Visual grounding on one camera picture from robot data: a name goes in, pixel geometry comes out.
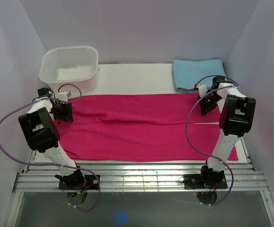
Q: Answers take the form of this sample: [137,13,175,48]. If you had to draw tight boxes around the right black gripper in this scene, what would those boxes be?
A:
[197,92,222,115]

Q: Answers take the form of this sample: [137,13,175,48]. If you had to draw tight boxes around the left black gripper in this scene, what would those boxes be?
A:
[49,101,73,122]

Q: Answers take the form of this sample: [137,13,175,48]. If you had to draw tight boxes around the pink trousers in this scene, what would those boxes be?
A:
[53,93,238,163]

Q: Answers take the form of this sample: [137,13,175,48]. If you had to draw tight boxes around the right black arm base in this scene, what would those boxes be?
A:
[178,174,228,190]

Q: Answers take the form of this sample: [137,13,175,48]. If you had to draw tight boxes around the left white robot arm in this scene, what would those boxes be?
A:
[18,87,86,189]

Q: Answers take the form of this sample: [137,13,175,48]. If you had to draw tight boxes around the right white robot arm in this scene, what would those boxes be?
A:
[194,75,256,188]

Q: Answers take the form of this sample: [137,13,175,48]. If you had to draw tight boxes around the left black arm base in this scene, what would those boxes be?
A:
[57,175,100,191]

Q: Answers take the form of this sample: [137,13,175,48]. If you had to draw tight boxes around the folded light blue trousers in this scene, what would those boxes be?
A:
[172,59,226,93]

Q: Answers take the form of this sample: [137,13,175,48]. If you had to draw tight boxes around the white plastic basket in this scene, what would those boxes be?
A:
[38,46,98,92]

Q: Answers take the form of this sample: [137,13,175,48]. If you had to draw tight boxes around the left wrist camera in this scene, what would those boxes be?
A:
[55,91,71,102]

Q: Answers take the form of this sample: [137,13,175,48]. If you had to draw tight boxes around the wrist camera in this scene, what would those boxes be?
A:
[194,84,208,97]
[55,91,71,102]

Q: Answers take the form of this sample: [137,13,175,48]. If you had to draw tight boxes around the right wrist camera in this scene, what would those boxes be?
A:
[194,84,208,97]

